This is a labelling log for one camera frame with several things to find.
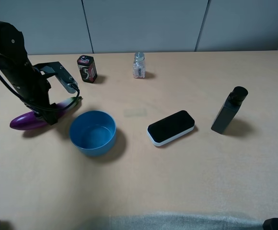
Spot blue plastic bowl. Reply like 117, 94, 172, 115
69, 110, 116, 157

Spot clear glass bottle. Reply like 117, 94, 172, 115
133, 52, 146, 79

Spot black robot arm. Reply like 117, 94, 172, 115
0, 21, 58, 125

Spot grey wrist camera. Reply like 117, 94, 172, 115
34, 61, 79, 94

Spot grey cloth at bottom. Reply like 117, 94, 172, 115
81, 211, 264, 230

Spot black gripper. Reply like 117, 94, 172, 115
0, 51, 58, 125

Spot black camera cable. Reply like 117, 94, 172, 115
0, 54, 81, 113

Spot purple toy eggplant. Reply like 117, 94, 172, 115
10, 96, 82, 131

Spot dark pump bottle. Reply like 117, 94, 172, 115
211, 86, 248, 134

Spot black and white eraser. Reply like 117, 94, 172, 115
147, 110, 195, 147

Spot black gum tin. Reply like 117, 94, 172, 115
77, 55, 97, 83

